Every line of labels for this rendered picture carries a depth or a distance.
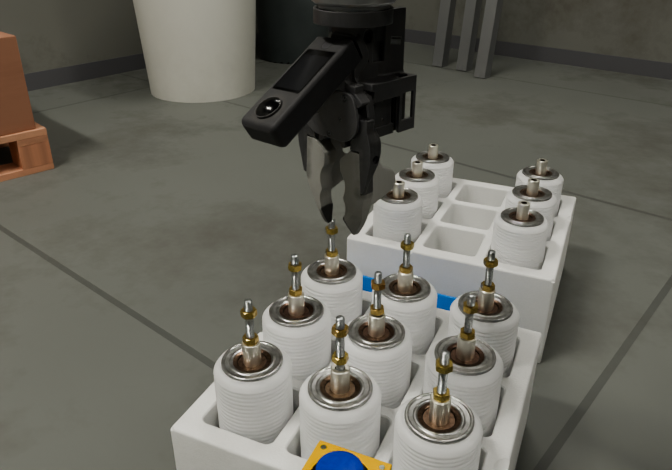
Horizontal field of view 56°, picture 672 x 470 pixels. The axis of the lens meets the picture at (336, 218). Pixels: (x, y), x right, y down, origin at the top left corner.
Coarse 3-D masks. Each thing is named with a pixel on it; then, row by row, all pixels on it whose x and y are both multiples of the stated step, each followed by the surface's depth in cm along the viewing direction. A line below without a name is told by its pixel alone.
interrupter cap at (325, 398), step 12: (324, 372) 75; (360, 372) 75; (312, 384) 73; (324, 384) 73; (360, 384) 73; (372, 384) 73; (312, 396) 71; (324, 396) 71; (336, 396) 72; (348, 396) 72; (360, 396) 71; (324, 408) 70; (336, 408) 69; (348, 408) 69
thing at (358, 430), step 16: (304, 384) 74; (304, 400) 71; (368, 400) 71; (304, 416) 71; (320, 416) 69; (336, 416) 69; (352, 416) 69; (368, 416) 70; (304, 432) 73; (320, 432) 70; (336, 432) 69; (352, 432) 70; (368, 432) 71; (304, 448) 74; (352, 448) 71; (368, 448) 72
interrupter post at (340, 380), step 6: (348, 366) 72; (336, 372) 71; (342, 372) 71; (348, 372) 71; (336, 378) 71; (342, 378) 71; (348, 378) 71; (336, 384) 71; (342, 384) 71; (348, 384) 72; (336, 390) 72; (342, 390) 72; (348, 390) 72
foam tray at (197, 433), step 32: (448, 320) 97; (416, 384) 84; (512, 384) 84; (192, 416) 78; (384, 416) 79; (512, 416) 78; (192, 448) 76; (224, 448) 74; (256, 448) 74; (288, 448) 75; (384, 448) 74; (512, 448) 74
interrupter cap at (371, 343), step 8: (360, 320) 84; (392, 320) 84; (352, 328) 83; (360, 328) 83; (392, 328) 83; (400, 328) 83; (352, 336) 81; (360, 336) 81; (368, 336) 82; (384, 336) 82; (392, 336) 81; (400, 336) 81; (360, 344) 80; (368, 344) 80; (376, 344) 80; (384, 344) 80; (392, 344) 80
